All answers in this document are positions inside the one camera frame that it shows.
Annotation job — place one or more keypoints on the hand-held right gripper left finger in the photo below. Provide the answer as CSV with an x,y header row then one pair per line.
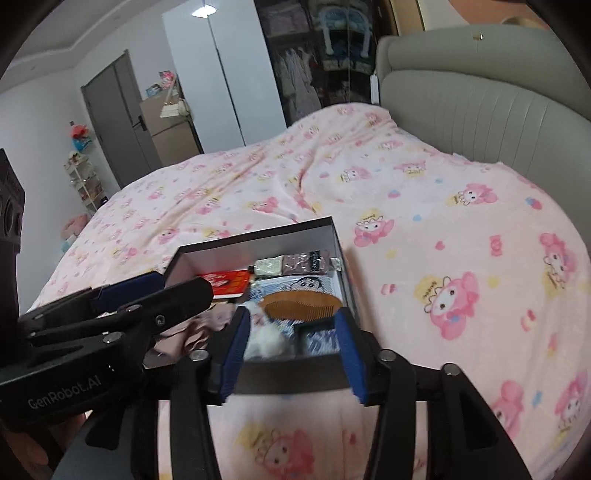
x,y
235,353

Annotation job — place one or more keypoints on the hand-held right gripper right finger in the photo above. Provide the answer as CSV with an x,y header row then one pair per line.
x,y
352,362

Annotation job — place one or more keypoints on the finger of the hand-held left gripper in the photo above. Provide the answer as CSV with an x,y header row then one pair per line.
x,y
127,286
180,300

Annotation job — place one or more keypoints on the white fluffy ball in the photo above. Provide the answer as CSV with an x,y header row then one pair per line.
x,y
270,341

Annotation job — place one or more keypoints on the beige patterned sock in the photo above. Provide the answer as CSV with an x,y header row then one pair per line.
x,y
184,339
221,318

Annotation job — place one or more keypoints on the blue patterned black packet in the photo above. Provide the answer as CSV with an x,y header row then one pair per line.
x,y
318,339

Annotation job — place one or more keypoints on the red packet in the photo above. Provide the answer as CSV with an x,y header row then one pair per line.
x,y
224,282

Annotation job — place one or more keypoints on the wooden comb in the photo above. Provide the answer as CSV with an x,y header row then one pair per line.
x,y
302,305

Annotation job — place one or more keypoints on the pale green packet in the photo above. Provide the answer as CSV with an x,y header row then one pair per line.
x,y
268,266

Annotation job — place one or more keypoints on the cartoon print striped packet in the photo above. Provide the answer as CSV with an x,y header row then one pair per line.
x,y
300,282

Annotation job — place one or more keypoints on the brown patterned packet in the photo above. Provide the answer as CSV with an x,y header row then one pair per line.
x,y
307,262

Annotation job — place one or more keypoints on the black cardboard box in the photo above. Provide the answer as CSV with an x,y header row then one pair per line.
x,y
300,237

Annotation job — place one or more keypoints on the person's left hand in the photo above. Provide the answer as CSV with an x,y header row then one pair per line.
x,y
32,454

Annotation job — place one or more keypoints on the pink plush toy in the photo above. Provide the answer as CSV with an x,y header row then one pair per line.
x,y
76,226

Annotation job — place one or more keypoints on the beige cabinet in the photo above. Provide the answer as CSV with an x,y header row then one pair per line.
x,y
173,138

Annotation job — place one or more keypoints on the pink cartoon printed blanket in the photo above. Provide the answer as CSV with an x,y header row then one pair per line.
x,y
438,230

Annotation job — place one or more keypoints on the red and blue plush toy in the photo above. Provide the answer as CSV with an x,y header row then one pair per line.
x,y
79,134

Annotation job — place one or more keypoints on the grey room door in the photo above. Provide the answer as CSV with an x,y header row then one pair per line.
x,y
111,120

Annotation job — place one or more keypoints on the white handbag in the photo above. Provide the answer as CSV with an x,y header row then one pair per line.
x,y
174,107

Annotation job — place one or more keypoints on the white wardrobe door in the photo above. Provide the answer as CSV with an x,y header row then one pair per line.
x,y
198,78

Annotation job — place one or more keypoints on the hanging pale clothes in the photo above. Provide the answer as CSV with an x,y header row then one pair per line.
x,y
300,83

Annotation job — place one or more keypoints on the open dark wardrobe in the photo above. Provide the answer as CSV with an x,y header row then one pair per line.
x,y
332,83

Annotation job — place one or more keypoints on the grey padded headboard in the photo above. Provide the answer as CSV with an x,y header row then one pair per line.
x,y
485,106

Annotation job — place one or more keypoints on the blue arched toy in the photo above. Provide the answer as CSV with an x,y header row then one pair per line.
x,y
346,23

